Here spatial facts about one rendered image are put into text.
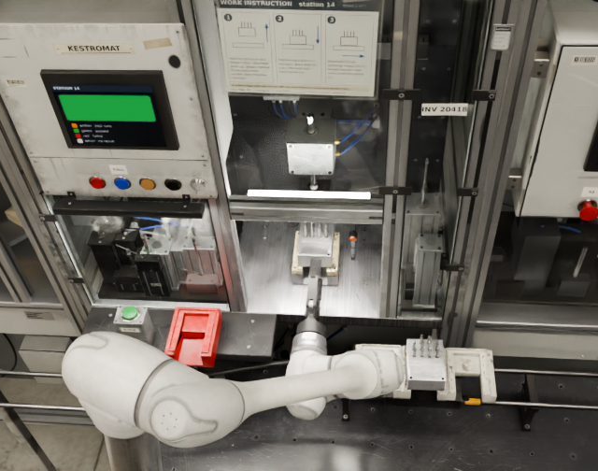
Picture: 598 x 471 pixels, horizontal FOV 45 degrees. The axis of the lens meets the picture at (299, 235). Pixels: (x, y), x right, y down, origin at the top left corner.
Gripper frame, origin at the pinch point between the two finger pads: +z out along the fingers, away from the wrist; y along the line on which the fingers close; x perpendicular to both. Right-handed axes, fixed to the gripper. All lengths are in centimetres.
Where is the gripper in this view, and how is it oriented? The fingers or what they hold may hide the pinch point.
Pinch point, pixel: (316, 277)
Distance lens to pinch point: 197.8
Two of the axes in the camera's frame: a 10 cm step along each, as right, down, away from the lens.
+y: -0.6, -6.7, -7.4
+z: 0.9, -7.5, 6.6
